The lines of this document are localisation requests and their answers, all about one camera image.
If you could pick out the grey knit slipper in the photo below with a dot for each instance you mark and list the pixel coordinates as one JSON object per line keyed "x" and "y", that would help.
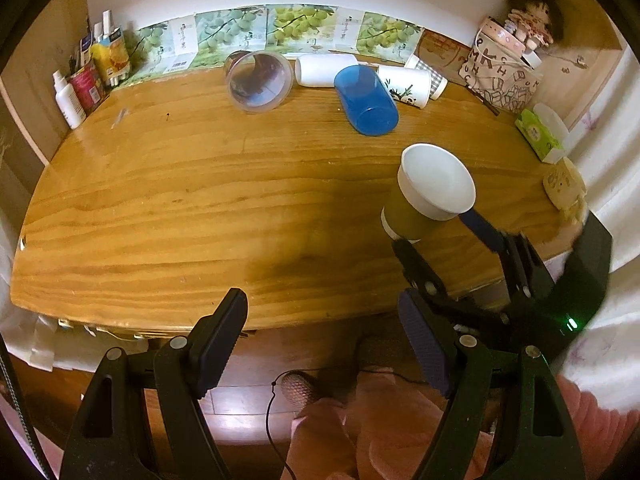
{"x": 300, "y": 392}
{"x": 377, "y": 352}

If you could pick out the white panda print cup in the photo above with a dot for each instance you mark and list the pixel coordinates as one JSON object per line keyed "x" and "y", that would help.
{"x": 407, "y": 85}

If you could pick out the checked paper cup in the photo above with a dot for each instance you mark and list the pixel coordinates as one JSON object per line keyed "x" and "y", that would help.
{"x": 437, "y": 80}

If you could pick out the yellow juice carton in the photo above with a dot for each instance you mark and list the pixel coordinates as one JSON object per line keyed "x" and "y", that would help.
{"x": 112, "y": 57}

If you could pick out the pink fleece pants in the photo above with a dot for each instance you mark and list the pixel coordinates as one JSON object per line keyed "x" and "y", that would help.
{"x": 350, "y": 435}

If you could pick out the brown haired doll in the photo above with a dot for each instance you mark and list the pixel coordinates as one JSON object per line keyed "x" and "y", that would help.
{"x": 535, "y": 15}

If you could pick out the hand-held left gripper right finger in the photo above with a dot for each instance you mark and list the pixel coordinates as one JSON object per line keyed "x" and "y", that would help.
{"x": 422, "y": 345}

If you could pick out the olive and white paper cup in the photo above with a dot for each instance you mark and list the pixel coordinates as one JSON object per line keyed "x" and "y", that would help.
{"x": 430, "y": 185}

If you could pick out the clear plastic cup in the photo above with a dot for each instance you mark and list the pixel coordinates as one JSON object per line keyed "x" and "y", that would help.
{"x": 257, "y": 82}

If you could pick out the green tissue pack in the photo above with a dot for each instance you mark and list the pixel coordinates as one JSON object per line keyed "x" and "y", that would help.
{"x": 537, "y": 132}

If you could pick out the brown paper bag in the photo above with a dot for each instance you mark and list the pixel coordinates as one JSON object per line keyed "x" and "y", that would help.
{"x": 442, "y": 50}

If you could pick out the pink studded belt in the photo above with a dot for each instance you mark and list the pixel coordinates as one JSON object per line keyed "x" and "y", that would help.
{"x": 502, "y": 35}

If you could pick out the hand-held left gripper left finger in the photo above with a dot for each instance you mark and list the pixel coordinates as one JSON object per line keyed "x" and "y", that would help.
{"x": 220, "y": 345}

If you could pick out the white plastic bag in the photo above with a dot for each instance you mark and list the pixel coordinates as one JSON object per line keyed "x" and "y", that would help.
{"x": 45, "y": 342}

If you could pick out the blue plastic cup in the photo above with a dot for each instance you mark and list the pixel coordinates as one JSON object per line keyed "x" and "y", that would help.
{"x": 367, "y": 100}

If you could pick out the green grape print box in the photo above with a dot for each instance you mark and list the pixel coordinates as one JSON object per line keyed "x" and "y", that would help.
{"x": 380, "y": 32}
{"x": 150, "y": 45}
{"x": 300, "y": 25}
{"x": 220, "y": 30}

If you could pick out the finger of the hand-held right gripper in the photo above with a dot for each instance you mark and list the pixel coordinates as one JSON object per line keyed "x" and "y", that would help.
{"x": 482, "y": 232}
{"x": 417, "y": 265}

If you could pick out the pale yellow plush toy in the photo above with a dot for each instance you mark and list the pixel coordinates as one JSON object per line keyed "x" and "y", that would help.
{"x": 565, "y": 185}

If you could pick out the letter print cloth bag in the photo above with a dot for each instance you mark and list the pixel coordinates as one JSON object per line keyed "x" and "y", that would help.
{"x": 500, "y": 77}

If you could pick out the white printed curtain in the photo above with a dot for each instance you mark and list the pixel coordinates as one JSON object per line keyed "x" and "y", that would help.
{"x": 620, "y": 160}

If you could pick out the white plastic bottle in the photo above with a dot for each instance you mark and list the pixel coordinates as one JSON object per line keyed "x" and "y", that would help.
{"x": 67, "y": 102}

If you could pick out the white tube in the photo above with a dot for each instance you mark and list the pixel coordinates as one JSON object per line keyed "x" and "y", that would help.
{"x": 107, "y": 22}

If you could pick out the red can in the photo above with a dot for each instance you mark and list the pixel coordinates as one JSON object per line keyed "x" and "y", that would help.
{"x": 87, "y": 87}

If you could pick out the plain white cup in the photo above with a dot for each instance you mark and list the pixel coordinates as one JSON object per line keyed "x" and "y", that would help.
{"x": 320, "y": 71}

